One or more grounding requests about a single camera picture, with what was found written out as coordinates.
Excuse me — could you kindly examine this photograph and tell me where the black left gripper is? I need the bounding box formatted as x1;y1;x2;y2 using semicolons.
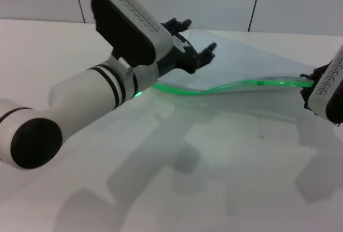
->
156;17;218;79

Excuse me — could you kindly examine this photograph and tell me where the transparent bag with green zipper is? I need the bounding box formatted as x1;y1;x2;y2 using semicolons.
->
151;28;316;103

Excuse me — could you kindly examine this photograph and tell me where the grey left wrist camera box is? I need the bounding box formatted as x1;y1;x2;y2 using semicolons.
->
91;0;173;66

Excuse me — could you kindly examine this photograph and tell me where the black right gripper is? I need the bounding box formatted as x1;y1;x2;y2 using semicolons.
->
299;59;335;110

